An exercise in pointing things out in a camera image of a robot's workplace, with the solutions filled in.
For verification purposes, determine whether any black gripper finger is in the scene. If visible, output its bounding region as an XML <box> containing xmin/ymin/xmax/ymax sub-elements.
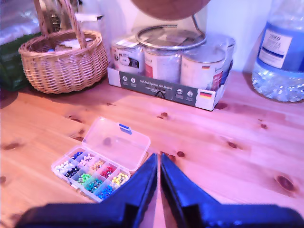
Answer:
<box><xmin>102</xmin><ymin>153</ymin><xmax>158</xmax><ymax>228</ymax></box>
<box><xmin>161</xmin><ymin>153</ymin><xmax>220</xmax><ymax>228</ymax></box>

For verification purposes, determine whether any clear plastic pin organizer box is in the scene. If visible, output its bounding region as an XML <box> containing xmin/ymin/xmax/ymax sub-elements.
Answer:
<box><xmin>51</xmin><ymin>116</ymin><xmax>152</xmax><ymax>204</ymax></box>

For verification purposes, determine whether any cardboard tray green label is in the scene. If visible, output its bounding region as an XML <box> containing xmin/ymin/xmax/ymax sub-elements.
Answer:
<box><xmin>107</xmin><ymin>66</ymin><xmax>228</xmax><ymax>112</ymax></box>

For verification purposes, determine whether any silver can black-white label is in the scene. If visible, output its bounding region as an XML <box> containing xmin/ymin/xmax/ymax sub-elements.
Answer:
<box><xmin>110</xmin><ymin>38</ymin><xmax>145</xmax><ymax>74</ymax></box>

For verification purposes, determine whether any large clear water bottle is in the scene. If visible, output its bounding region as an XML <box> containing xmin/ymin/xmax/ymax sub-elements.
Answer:
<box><xmin>251</xmin><ymin>0</ymin><xmax>304</xmax><ymax>103</ymax></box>

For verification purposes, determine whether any silver green pet food bag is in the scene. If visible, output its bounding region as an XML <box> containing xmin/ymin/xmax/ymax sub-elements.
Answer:
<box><xmin>0</xmin><ymin>0</ymin><xmax>42</xmax><ymax>92</ymax></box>

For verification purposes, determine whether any cork globe on stand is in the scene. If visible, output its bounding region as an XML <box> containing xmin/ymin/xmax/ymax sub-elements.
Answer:
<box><xmin>130</xmin><ymin>0</ymin><xmax>212</xmax><ymax>51</ymax></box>

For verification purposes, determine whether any wicker basket with handle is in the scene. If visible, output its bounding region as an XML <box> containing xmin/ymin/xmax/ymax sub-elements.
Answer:
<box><xmin>18</xmin><ymin>0</ymin><xmax>110</xmax><ymax>95</ymax></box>

